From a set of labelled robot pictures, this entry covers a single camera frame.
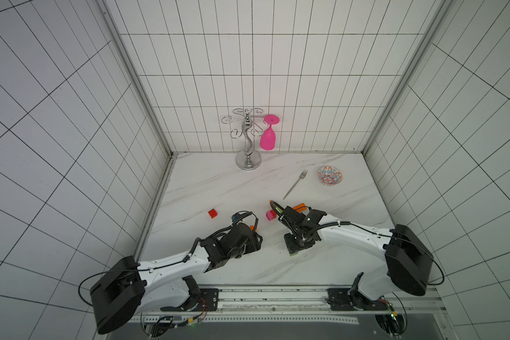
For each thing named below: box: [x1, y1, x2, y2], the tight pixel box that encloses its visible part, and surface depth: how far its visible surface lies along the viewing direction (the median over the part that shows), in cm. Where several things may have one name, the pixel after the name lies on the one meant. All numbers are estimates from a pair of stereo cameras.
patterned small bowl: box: [317, 165, 343, 187], surface depth 109 cm
